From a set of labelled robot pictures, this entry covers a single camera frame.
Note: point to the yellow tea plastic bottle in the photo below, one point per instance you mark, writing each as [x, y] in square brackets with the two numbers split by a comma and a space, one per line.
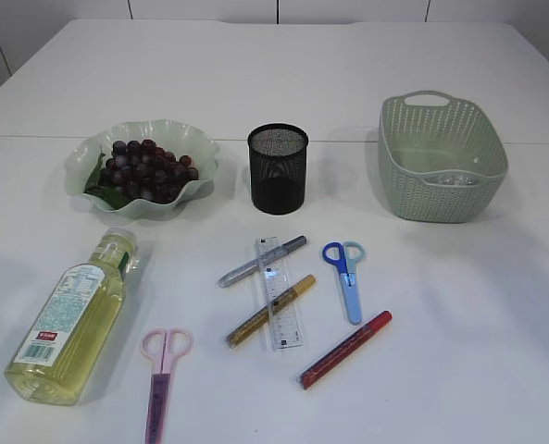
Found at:
[53, 363]

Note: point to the purple red grape bunch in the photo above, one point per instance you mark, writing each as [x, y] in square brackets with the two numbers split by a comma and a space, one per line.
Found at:
[140, 170]

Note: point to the blue scissors with sheath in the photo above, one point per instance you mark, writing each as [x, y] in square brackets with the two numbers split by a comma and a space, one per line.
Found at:
[345, 257]

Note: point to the pink scissors with sheath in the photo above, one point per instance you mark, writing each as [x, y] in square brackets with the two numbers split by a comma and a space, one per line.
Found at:
[163, 348]

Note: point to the red glitter marker pen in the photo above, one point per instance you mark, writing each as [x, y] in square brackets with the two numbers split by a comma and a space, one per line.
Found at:
[343, 350]

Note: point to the light green wavy plate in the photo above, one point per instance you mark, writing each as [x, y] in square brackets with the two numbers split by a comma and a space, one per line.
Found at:
[171, 135]

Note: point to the gold glitter marker pen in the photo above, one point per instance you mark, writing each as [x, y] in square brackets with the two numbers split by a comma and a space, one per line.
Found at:
[265, 316]

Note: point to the black mesh pen cup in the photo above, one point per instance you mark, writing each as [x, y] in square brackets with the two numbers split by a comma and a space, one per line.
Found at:
[277, 158]

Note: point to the clear plastic ruler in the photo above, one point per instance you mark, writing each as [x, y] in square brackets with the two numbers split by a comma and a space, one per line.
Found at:
[283, 326]

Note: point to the silver glitter marker pen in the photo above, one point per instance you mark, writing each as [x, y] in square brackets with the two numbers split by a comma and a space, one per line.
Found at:
[263, 258]

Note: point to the clear plastic sheet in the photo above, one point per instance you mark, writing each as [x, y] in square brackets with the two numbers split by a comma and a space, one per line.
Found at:
[453, 178]

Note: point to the light green woven basket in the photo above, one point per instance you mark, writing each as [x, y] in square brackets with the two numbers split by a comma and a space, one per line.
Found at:
[418, 141]

